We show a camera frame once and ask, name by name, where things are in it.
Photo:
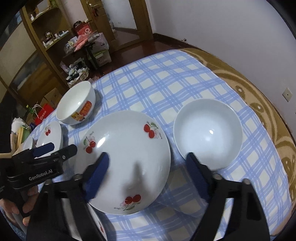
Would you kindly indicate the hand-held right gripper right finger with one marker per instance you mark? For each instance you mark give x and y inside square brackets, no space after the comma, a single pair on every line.
[196,178]

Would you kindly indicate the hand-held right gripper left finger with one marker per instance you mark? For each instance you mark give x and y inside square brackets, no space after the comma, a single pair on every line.
[97,176]

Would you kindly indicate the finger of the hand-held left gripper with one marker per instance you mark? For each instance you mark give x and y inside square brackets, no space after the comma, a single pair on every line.
[44,149]
[67,151]

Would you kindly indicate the small white cherry plate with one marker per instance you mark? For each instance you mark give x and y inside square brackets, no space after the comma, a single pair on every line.
[49,135]
[100,222]

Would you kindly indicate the large white cherry plate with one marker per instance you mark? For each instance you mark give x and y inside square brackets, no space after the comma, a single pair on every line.
[122,148]

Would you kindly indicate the white bowl with cartoon print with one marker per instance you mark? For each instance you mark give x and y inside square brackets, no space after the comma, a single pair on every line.
[74,102]

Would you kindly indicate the plain white bowl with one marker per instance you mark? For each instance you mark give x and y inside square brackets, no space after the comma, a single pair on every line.
[208,125]

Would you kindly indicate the person's left hand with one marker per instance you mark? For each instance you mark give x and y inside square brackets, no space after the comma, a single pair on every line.
[11,206]

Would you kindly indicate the green yellow plush toy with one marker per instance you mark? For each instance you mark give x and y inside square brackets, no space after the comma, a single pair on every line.
[23,136]

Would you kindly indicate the red paper bag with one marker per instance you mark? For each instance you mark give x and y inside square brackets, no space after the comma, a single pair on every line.
[45,113]

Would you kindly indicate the white plush toy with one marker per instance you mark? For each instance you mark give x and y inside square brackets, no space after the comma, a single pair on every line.
[17,122]

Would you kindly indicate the cardboard box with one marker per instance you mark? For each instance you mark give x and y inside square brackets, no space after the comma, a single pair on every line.
[53,97]

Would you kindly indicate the basket of socks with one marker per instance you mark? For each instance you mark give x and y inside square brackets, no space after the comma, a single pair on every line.
[76,74]

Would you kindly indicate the wooden wardrobe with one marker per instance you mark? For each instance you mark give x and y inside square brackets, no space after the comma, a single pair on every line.
[46,69]

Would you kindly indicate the blue plaid cloth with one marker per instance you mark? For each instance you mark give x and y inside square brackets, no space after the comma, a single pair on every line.
[161,92]

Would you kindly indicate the black stand table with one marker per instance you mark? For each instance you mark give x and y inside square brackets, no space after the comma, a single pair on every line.
[90,55]

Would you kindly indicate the clear storage box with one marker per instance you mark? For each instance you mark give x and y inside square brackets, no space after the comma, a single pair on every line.
[101,55]

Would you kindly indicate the small white boxes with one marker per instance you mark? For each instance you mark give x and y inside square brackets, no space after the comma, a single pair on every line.
[70,45]

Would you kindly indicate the pink packages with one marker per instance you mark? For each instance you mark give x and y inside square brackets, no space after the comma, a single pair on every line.
[81,41]

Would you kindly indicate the group of small jars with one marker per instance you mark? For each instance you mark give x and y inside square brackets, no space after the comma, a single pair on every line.
[49,38]

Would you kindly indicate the red box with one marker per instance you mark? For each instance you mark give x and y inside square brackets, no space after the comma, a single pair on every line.
[84,30]

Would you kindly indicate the wooden shelf unit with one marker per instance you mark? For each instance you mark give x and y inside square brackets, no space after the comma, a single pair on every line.
[27,23]

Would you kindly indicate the wall socket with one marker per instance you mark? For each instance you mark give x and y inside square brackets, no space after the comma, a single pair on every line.
[288,94]

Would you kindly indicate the wooden doorway frame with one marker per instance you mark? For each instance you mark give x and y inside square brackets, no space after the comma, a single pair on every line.
[143,18]

